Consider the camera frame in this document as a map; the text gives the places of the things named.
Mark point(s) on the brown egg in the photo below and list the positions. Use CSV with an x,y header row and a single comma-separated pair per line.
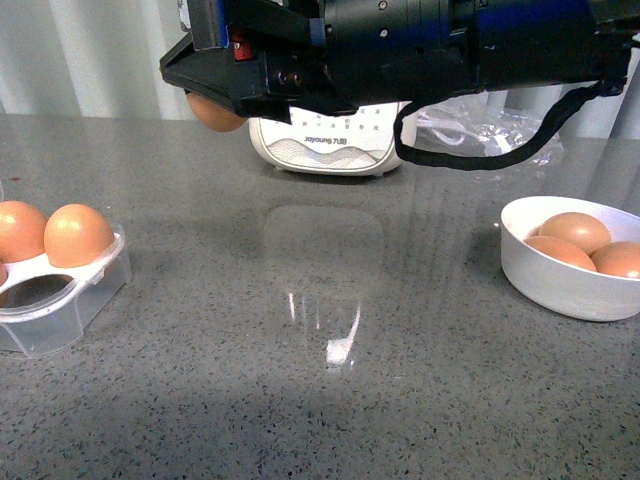
x,y
22,231
212,115
561,250
75,235
583,230
621,259

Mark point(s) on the white round bowl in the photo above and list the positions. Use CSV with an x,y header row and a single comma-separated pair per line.
x,y
561,287

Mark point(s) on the brown egg in box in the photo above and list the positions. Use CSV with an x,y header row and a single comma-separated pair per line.
x,y
22,231
75,235

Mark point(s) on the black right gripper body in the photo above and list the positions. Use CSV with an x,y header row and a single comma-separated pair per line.
x,y
262,58

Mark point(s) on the clear plastic egg box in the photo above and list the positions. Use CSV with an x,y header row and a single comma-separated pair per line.
x,y
45,309

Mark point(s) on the clear plastic bag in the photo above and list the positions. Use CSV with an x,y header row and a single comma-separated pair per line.
x,y
465,127

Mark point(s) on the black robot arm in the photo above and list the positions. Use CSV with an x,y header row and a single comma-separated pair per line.
x,y
518,44

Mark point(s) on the white Joyoung cooker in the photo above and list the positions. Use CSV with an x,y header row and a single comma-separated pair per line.
x,y
361,144

